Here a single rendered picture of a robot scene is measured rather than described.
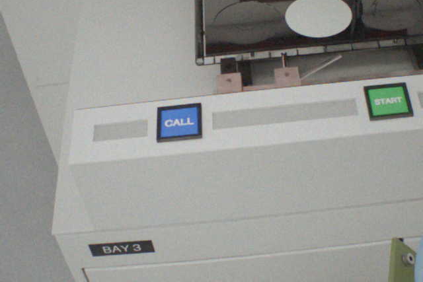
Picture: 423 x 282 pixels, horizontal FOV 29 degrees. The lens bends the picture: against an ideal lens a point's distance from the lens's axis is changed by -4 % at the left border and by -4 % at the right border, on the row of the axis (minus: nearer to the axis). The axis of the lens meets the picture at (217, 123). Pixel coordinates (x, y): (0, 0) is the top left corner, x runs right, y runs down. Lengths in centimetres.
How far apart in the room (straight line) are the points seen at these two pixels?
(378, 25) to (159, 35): 37
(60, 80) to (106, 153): 79
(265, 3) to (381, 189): 37
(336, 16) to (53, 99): 79
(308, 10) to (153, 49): 26
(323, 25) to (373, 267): 37
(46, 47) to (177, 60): 47
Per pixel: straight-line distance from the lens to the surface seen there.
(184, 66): 134
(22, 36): 175
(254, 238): 117
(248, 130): 103
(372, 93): 106
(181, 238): 116
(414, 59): 129
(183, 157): 103
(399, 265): 82
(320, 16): 128
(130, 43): 140
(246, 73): 127
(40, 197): 232
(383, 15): 128
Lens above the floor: 172
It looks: 46 degrees down
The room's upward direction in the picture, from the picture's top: 10 degrees counter-clockwise
